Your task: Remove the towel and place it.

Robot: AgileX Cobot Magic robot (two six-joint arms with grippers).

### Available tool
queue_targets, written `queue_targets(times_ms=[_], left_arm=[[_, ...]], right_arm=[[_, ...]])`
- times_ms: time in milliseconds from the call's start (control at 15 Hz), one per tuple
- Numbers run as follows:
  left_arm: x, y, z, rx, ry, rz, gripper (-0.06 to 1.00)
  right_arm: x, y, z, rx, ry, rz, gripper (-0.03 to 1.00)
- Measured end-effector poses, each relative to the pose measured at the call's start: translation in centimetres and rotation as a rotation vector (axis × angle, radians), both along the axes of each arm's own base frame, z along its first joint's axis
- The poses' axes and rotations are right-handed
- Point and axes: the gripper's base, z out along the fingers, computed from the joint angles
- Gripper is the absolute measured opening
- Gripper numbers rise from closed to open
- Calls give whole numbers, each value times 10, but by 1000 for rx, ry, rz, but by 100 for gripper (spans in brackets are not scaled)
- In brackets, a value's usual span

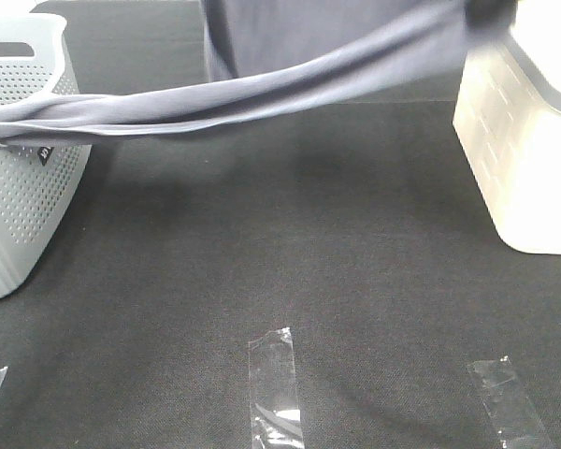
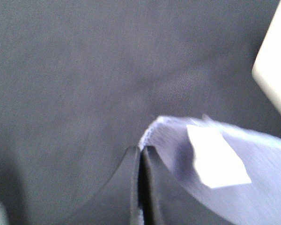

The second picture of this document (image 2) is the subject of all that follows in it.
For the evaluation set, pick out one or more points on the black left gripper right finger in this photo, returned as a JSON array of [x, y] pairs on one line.
[[168, 203]]

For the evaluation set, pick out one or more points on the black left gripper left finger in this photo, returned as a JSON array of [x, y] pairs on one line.
[[116, 203]]

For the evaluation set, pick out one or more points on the grey microfibre towel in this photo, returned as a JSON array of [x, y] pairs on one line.
[[234, 172]]

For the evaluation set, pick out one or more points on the black table cloth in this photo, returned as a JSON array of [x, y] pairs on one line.
[[80, 80]]

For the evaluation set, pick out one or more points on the white plastic storage box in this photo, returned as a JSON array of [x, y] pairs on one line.
[[266, 70]]

